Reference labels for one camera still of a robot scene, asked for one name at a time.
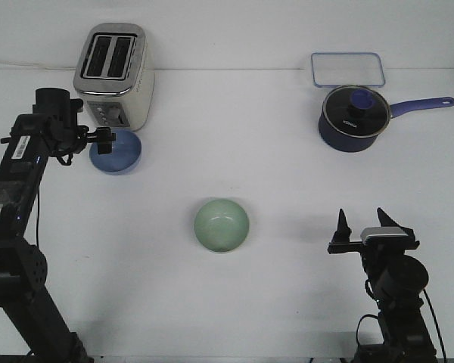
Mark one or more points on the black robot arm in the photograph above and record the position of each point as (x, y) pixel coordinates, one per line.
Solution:
(23, 267)
(395, 281)

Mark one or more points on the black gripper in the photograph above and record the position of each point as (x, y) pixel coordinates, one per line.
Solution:
(375, 255)
(61, 131)

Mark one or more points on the glass pot lid blue knob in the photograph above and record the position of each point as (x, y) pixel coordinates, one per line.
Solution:
(356, 111)

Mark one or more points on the blue bowl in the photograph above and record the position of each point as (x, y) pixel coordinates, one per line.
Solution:
(124, 156)

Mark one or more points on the silver cream two-slot toaster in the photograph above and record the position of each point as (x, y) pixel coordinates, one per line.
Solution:
(115, 75)

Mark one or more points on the green bowl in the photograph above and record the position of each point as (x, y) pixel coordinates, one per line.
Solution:
(221, 225)

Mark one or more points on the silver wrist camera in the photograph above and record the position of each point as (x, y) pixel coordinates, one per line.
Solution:
(372, 234)
(76, 105)

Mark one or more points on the blue saucepan with handle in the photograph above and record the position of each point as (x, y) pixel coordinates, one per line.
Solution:
(350, 144)

